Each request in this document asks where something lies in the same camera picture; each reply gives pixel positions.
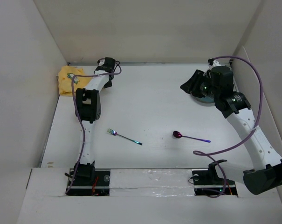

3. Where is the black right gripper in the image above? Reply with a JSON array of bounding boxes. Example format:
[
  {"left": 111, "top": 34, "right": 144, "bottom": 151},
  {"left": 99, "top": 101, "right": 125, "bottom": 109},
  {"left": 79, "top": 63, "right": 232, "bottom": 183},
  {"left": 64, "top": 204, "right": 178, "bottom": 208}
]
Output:
[{"left": 179, "top": 69, "right": 220, "bottom": 100}]

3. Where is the yellow cartoon print cloth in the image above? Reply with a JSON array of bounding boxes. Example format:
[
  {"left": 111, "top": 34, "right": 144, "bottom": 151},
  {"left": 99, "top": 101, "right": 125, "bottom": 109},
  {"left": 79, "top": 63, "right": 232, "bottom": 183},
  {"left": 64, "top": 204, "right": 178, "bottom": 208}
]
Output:
[{"left": 58, "top": 66, "right": 92, "bottom": 96}]

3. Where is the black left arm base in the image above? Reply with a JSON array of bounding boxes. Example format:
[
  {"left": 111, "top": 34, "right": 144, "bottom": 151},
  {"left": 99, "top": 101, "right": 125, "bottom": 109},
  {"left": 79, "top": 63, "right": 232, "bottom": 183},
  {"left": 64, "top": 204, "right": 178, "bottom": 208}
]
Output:
[{"left": 65, "top": 163, "right": 111, "bottom": 196}]

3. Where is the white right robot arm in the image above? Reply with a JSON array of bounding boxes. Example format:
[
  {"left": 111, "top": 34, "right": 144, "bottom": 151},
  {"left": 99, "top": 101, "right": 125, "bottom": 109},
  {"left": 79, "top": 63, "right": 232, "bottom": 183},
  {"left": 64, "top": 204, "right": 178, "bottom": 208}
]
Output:
[{"left": 180, "top": 57, "right": 282, "bottom": 195}]

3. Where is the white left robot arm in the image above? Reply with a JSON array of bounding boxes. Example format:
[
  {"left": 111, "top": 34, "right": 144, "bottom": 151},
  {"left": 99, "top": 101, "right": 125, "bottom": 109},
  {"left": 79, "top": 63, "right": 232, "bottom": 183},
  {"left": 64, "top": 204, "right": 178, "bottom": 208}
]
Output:
[{"left": 71, "top": 57, "right": 116, "bottom": 185}]

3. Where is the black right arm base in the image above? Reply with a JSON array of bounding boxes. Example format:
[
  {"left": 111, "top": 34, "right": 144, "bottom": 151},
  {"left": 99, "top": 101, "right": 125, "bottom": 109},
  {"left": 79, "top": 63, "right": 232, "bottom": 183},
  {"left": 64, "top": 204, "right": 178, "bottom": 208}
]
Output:
[{"left": 187, "top": 162, "right": 238, "bottom": 197}]

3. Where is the teal round plate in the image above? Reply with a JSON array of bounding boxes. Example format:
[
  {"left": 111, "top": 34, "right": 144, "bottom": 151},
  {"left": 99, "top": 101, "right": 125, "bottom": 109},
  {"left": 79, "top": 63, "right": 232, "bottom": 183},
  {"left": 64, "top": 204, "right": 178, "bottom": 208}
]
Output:
[{"left": 193, "top": 97, "right": 214, "bottom": 104}]

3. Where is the purple iridescent spoon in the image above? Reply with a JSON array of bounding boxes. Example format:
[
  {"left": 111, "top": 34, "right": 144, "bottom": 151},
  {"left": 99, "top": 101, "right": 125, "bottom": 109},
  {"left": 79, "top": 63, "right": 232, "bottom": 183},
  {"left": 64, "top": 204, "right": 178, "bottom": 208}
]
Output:
[{"left": 172, "top": 131, "right": 211, "bottom": 143}]

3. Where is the iridescent fork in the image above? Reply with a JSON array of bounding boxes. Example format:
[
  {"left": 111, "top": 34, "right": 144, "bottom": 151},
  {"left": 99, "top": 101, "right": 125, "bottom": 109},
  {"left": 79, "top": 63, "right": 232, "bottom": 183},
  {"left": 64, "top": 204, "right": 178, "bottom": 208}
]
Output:
[{"left": 107, "top": 128, "right": 143, "bottom": 146}]

